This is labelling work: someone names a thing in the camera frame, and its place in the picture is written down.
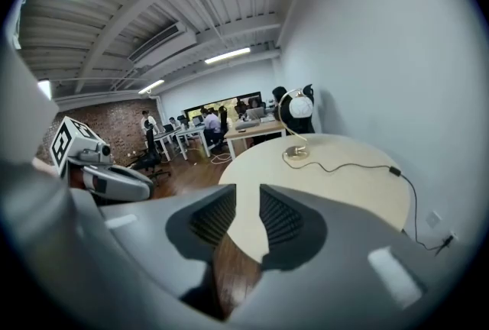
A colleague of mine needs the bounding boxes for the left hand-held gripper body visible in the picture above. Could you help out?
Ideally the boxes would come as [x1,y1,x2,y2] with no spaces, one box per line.
[49,115,114,177]

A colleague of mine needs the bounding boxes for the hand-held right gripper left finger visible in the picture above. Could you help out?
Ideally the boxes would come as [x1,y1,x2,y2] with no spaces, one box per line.
[97,184,238,322]

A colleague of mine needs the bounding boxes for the person's left forearm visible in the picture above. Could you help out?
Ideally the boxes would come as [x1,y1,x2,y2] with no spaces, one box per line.
[32,156,58,176]

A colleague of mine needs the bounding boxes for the lamp power cable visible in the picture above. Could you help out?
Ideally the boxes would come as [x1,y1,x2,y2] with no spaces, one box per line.
[284,158,455,257]

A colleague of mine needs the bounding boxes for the white office desk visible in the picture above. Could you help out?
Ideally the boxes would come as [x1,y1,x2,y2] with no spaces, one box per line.
[175,125,213,160]
[152,129,180,161]

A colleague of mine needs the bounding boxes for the wooden office desk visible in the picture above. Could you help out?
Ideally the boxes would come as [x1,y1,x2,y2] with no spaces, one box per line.
[223,120,287,161]

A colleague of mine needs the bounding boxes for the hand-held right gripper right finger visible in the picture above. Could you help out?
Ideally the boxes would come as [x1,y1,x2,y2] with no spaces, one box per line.
[228,184,455,330]

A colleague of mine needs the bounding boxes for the ceiling air conditioner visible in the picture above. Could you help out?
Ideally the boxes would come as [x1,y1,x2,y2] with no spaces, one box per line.
[128,21,198,68]

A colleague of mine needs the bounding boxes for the black swivel office chair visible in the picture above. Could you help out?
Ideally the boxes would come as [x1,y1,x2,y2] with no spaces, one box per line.
[129,128,171,179]

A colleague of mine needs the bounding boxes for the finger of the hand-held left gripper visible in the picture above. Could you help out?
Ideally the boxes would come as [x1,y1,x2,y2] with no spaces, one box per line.
[67,163,155,202]

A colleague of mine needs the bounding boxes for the wide window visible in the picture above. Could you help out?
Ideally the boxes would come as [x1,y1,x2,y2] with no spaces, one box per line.
[183,91,263,119]

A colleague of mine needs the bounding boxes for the black headrest office chair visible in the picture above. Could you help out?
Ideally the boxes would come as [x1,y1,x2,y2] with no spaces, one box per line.
[300,82,318,134]

